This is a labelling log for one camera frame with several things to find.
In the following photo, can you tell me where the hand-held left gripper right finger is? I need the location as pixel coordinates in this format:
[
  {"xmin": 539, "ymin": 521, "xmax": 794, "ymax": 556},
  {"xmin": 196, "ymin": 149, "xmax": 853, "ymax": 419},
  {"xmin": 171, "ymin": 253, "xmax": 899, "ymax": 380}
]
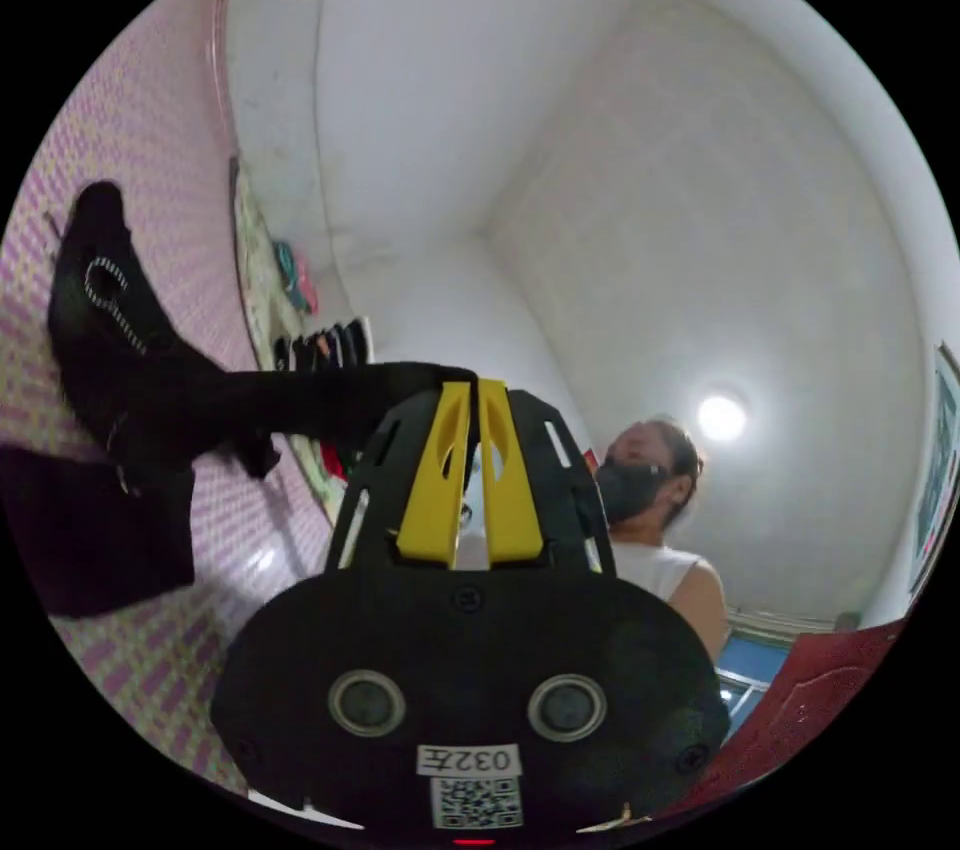
[{"xmin": 477, "ymin": 378, "xmax": 544, "ymax": 569}]

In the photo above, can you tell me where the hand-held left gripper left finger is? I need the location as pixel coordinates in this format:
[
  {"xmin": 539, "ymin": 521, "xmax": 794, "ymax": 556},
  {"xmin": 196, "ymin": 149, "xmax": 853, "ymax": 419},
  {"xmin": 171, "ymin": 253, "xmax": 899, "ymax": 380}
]
[{"xmin": 395, "ymin": 381, "xmax": 474, "ymax": 561}]

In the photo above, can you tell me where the black hooded long sleeve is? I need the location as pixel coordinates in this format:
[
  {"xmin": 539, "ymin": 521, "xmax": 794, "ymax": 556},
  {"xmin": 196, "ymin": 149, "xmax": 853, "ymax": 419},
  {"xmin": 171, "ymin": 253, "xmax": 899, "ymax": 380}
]
[{"xmin": 0, "ymin": 180, "xmax": 481, "ymax": 620}]

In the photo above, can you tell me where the person's body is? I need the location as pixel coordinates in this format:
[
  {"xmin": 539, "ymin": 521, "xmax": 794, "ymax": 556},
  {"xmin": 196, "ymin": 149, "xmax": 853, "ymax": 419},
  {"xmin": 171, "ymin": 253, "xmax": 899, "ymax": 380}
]
[{"xmin": 584, "ymin": 417, "xmax": 730, "ymax": 671}]

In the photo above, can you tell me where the pile of clothes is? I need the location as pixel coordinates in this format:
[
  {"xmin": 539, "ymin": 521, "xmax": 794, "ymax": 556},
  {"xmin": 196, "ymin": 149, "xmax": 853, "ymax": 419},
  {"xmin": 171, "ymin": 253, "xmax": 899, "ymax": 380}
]
[{"xmin": 271, "ymin": 239, "xmax": 374, "ymax": 373}]

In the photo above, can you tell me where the round ceiling lamp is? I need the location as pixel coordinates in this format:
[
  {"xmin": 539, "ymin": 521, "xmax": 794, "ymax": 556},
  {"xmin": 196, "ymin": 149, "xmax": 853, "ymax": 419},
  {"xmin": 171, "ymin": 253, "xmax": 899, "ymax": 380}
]
[{"xmin": 695, "ymin": 392, "xmax": 750, "ymax": 445}]

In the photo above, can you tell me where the window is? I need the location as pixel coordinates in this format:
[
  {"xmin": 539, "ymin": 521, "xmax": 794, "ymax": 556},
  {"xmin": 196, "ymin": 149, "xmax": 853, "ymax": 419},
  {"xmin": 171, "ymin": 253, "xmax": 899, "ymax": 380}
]
[{"xmin": 713, "ymin": 628, "xmax": 793, "ymax": 743}]

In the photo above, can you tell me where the dark red door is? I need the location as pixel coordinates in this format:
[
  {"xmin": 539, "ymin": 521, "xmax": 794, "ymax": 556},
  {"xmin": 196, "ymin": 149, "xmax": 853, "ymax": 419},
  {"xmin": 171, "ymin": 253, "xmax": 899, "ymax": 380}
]
[{"xmin": 659, "ymin": 618, "xmax": 930, "ymax": 821}]

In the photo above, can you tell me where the bed with pink woven mat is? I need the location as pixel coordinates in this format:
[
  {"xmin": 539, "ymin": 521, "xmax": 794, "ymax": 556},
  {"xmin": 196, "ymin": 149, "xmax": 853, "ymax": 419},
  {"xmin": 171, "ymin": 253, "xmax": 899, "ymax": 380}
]
[{"xmin": 0, "ymin": 0, "xmax": 354, "ymax": 795}]

